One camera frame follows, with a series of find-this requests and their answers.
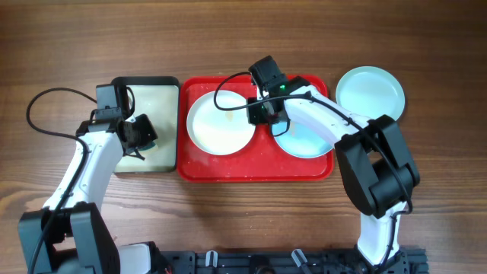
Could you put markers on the white plate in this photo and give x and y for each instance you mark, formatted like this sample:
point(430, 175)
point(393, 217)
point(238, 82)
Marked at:
point(215, 127)

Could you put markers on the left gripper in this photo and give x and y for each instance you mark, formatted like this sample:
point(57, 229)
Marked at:
point(142, 127)

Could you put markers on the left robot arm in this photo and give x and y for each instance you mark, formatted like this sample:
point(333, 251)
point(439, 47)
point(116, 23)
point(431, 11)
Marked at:
point(68, 235)

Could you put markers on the light blue plate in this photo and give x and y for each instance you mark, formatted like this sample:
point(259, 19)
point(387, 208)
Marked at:
point(299, 141)

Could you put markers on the black rectangular water tray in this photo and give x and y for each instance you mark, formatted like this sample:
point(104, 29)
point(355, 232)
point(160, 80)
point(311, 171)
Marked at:
point(158, 98)

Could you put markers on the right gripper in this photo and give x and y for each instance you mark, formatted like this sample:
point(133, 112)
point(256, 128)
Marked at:
point(253, 116)

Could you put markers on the red plastic tray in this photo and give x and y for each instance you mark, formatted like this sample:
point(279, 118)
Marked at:
point(259, 161)

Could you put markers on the green and yellow sponge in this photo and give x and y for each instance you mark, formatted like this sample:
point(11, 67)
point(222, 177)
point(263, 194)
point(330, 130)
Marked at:
point(149, 147)

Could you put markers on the light green plate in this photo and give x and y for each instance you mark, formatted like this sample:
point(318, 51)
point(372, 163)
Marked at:
point(371, 91)

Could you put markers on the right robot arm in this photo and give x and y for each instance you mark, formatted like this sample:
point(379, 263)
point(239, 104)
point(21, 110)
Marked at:
point(377, 169)

